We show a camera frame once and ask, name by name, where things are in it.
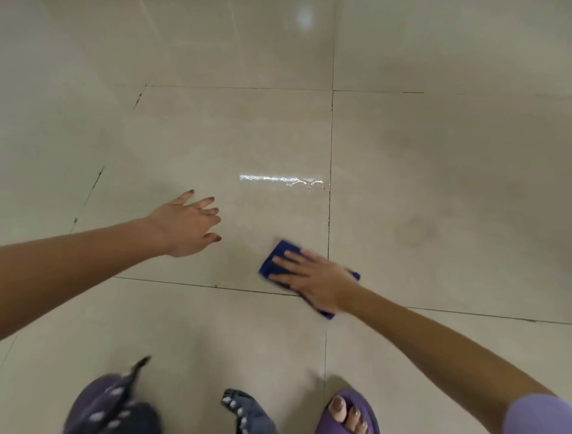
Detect person's right hand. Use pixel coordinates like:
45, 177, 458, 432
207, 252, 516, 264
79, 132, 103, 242
268, 249, 363, 315

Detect purple shirt sleeve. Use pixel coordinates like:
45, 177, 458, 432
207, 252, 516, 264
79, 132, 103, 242
502, 393, 572, 434

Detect person's left forearm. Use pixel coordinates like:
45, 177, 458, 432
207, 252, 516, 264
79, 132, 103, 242
0, 216, 166, 340

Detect purple sandal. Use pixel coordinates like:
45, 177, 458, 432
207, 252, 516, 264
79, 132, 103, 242
315, 389, 381, 434

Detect blue cloth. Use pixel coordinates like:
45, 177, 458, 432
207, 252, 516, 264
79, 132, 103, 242
259, 240, 361, 321

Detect person's left hand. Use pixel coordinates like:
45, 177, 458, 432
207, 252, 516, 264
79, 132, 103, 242
145, 190, 223, 259

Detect blue denim jeans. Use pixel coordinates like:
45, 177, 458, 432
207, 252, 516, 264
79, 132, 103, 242
62, 355, 279, 434

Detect person's right forearm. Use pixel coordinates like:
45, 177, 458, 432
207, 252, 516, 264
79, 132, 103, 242
348, 286, 557, 434

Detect beige tiled floor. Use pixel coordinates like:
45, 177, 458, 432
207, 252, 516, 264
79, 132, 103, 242
0, 0, 572, 434

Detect person's foot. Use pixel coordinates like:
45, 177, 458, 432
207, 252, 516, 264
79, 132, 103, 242
328, 395, 369, 434

